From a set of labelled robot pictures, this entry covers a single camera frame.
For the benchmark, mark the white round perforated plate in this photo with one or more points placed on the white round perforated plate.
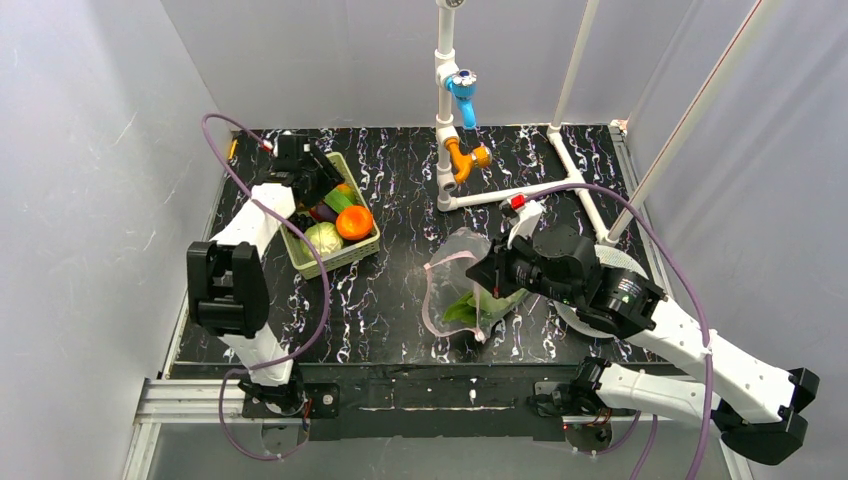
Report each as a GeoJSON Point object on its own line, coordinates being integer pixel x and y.
{"type": "Point", "coordinates": [620, 298]}

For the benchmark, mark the purple eggplant toy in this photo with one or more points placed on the purple eggplant toy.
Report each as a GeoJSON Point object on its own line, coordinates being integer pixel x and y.
{"type": "Point", "coordinates": [323, 213]}

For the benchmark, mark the green plastic basket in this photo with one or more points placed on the green plastic basket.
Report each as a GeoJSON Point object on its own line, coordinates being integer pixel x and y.
{"type": "Point", "coordinates": [350, 253]}

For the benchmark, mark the orange toy fruit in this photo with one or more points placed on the orange toy fruit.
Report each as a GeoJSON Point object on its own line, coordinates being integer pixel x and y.
{"type": "Point", "coordinates": [354, 223]}

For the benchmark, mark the blue faucet valve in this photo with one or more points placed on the blue faucet valve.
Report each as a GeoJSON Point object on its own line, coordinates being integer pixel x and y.
{"type": "Point", "coordinates": [462, 86]}

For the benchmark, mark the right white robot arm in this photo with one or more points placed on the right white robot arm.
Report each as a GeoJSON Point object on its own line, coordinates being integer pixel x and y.
{"type": "Point", "coordinates": [754, 408]}

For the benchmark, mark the orange green mango toy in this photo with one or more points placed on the orange green mango toy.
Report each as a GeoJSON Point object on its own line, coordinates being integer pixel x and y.
{"type": "Point", "coordinates": [347, 192]}

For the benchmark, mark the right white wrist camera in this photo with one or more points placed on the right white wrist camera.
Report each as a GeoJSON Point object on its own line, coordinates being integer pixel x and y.
{"type": "Point", "coordinates": [523, 215]}

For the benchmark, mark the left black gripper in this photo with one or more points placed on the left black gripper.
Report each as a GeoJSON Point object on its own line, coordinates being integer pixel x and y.
{"type": "Point", "coordinates": [317, 172]}

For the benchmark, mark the black grapes toy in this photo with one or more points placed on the black grapes toy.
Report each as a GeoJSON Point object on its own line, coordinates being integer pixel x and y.
{"type": "Point", "coordinates": [302, 221]}

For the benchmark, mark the clear zip top bag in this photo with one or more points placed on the clear zip top bag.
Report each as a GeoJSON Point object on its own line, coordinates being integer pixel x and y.
{"type": "Point", "coordinates": [446, 283]}

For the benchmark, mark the orange faucet valve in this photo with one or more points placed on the orange faucet valve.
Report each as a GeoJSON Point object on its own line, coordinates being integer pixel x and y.
{"type": "Point", "coordinates": [478, 158]}

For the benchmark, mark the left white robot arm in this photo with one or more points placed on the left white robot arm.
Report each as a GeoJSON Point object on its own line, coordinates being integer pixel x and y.
{"type": "Point", "coordinates": [227, 289]}

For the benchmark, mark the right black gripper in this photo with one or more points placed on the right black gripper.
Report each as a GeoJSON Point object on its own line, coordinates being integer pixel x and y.
{"type": "Point", "coordinates": [495, 268]}

